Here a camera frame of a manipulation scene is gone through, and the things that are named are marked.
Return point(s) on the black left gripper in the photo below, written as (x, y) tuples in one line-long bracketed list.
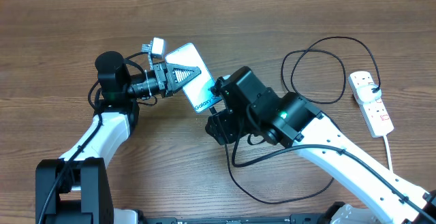
[(167, 69)]

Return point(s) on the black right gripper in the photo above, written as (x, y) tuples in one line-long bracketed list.
[(231, 133)]

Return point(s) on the blue Galaxy smartphone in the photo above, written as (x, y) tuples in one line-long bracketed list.
[(198, 90)]

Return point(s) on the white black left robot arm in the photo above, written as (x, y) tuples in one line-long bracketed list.
[(74, 188)]

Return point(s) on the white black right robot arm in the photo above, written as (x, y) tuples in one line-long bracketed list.
[(251, 108)]

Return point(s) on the white charger plug adapter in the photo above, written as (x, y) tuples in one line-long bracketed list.
[(367, 93)]

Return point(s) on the white power extension strip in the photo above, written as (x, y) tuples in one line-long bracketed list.
[(375, 113)]

